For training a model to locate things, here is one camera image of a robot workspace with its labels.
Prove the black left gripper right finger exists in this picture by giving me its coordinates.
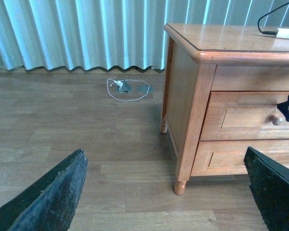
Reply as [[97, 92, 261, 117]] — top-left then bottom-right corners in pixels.
[[244, 147, 289, 231]]

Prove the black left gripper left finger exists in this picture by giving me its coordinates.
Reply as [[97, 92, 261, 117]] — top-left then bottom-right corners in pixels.
[[0, 149, 88, 231]]

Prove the wooden drawer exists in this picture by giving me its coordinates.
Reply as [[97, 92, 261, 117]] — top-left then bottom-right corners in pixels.
[[191, 140, 289, 176], [200, 91, 289, 141]]

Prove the wooden nightstand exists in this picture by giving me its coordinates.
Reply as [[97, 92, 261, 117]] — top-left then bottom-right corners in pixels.
[[160, 23, 289, 195]]

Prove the white usb charger block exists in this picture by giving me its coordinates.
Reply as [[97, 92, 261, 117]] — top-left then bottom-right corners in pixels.
[[275, 28, 289, 39]]

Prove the open metal floor socket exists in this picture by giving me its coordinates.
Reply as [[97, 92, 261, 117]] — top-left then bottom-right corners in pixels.
[[115, 80, 132, 93]]

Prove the closed metal floor plate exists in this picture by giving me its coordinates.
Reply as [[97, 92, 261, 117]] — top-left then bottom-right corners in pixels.
[[137, 86, 154, 93]]

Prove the light green pleated curtain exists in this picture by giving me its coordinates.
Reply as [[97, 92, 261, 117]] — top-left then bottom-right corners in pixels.
[[0, 0, 289, 70]]

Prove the black usb cable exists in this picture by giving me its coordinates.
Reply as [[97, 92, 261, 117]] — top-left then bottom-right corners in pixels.
[[257, 0, 289, 36]]

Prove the white floor cable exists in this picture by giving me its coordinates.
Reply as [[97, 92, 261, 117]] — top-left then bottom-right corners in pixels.
[[106, 78, 150, 102]]

